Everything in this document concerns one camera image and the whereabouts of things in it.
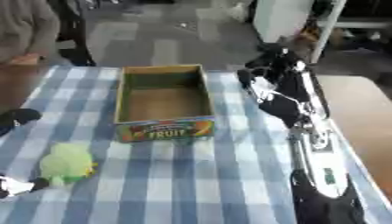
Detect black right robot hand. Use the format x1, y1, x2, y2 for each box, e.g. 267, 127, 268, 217
235, 43, 333, 129

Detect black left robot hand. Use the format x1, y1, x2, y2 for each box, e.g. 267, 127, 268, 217
0, 108, 53, 200

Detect person's hand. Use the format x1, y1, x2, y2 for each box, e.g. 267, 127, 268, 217
6, 52, 43, 66

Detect tan cardboard box green inside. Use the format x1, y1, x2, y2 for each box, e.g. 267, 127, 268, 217
111, 63, 220, 144

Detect person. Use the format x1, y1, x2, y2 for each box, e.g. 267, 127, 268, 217
0, 0, 63, 66

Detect green soft toy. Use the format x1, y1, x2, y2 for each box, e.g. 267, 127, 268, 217
38, 142, 100, 188

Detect white post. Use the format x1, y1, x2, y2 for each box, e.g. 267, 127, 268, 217
307, 0, 349, 64

